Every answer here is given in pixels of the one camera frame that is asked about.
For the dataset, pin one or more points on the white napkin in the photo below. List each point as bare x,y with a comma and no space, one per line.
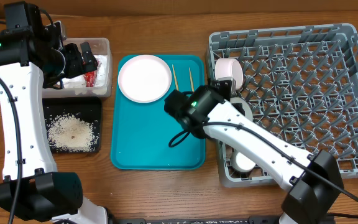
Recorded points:
79,82

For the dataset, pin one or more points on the black plastic tray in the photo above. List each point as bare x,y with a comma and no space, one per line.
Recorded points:
88,109

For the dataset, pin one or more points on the small pink bowl with crumbs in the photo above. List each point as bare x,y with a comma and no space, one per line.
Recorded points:
229,67

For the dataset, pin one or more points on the red snack wrapper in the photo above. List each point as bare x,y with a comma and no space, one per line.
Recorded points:
90,78

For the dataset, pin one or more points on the large pink plate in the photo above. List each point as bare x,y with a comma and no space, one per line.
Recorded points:
144,78

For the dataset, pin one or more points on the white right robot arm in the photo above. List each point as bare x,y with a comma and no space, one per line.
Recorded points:
312,181

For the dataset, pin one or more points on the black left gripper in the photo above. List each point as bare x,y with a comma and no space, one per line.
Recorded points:
78,67

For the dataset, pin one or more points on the grey dishwasher rack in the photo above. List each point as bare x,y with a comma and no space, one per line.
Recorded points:
301,84

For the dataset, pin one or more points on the white paper cup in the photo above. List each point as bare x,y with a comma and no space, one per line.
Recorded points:
241,163

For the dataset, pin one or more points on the spilled rice crumbs pile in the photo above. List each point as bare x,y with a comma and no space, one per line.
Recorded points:
67,133

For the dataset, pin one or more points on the clear plastic bin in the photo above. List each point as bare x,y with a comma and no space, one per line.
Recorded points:
99,46

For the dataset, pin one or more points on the black rail at table edge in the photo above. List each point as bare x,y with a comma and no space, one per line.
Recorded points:
197,221

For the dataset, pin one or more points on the teal serving tray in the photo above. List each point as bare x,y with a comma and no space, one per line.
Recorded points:
141,131

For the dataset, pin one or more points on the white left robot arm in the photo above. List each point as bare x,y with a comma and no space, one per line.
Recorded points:
33,57

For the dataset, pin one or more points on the grey bowl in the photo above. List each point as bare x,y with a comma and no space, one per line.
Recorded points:
242,106

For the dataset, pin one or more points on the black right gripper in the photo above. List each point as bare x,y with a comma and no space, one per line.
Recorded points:
239,107

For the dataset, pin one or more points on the wooden chopstick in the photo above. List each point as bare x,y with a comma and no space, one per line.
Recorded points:
175,77
191,79

